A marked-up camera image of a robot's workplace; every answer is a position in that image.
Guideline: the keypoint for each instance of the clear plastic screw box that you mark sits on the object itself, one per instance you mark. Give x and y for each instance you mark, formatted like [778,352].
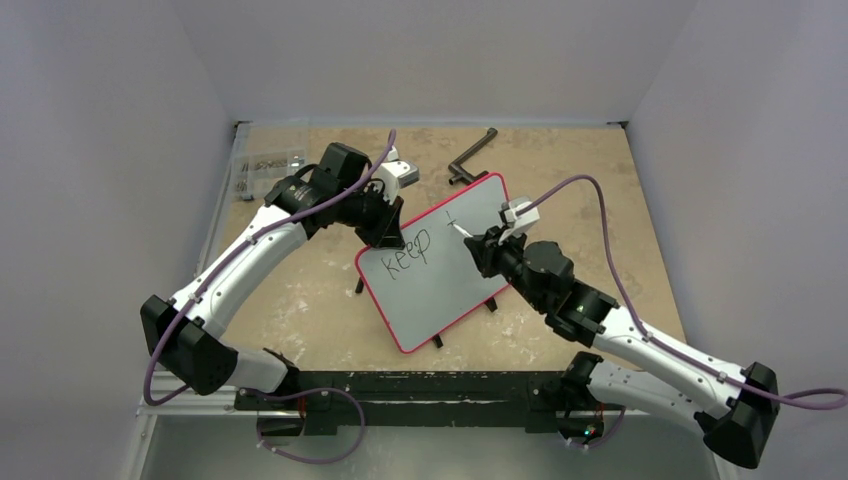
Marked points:
[254,175]

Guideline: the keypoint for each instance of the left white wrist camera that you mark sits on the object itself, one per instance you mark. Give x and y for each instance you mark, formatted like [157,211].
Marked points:
[395,174]

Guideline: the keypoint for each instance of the red framed whiteboard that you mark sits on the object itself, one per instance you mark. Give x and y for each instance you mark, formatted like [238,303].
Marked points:
[432,283]

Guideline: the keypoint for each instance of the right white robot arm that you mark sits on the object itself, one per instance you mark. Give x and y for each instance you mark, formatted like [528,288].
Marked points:
[735,408]

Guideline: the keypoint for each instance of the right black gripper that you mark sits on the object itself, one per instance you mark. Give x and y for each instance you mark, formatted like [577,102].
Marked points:
[494,249]

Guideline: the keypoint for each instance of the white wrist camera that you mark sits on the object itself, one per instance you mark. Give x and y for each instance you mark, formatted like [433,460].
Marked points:
[518,216]
[395,174]

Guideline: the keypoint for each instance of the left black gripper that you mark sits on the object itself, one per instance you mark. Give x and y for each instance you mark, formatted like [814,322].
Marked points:
[386,232]

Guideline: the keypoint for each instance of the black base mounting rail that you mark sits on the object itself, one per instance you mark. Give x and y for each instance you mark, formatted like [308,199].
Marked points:
[321,402]

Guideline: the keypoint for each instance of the black white marker pen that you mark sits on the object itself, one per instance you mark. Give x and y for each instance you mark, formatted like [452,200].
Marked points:
[462,231]

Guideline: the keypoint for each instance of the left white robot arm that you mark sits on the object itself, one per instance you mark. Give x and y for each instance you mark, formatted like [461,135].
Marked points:
[184,332]

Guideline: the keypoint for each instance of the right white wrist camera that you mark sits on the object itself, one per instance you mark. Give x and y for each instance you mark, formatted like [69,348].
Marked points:
[518,216]

